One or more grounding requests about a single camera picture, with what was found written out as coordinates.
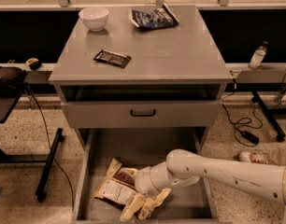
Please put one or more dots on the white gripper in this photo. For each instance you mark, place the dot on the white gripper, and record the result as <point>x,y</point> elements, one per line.
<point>142,181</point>

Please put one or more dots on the brown chip bag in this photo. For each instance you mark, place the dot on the brown chip bag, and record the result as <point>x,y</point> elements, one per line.
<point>119,185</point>

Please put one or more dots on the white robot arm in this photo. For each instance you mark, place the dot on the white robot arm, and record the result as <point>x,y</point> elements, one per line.
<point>266,181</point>

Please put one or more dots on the open grey middle drawer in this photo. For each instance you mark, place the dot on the open grey middle drawer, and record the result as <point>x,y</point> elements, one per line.
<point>138,148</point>

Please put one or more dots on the closed grey top drawer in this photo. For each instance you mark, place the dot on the closed grey top drawer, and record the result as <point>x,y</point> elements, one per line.
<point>117,114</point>

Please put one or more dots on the grey drawer cabinet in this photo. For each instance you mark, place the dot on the grey drawer cabinet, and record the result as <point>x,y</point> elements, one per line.
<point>173,64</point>

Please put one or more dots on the black bag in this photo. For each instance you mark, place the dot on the black bag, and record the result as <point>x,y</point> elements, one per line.
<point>11,80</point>

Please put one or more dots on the blue chip bag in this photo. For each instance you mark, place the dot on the blue chip bag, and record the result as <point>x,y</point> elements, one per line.
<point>160,18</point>

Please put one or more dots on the white red sneaker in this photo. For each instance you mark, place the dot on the white red sneaker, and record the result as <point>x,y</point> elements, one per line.
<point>253,157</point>

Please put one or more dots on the beige trouser leg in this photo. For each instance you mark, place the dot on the beige trouser leg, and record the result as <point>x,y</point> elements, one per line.
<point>278,156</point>

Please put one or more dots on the dark flat snack packet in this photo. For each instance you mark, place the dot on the dark flat snack packet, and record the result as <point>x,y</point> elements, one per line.
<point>112,58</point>

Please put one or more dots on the black stand leg right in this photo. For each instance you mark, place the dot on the black stand leg right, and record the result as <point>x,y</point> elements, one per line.
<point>280,133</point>

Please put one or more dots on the small black yellow device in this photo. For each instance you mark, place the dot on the small black yellow device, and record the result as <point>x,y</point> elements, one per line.
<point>33,63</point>

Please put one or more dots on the clear plastic bottle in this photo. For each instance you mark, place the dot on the clear plastic bottle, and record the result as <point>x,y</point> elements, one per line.
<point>258,56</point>

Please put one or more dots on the white bowl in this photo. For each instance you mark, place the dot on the white bowl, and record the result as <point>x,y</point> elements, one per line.
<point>94,18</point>

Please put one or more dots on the black drawer handle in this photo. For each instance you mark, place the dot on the black drawer handle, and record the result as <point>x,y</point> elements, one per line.
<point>142,114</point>

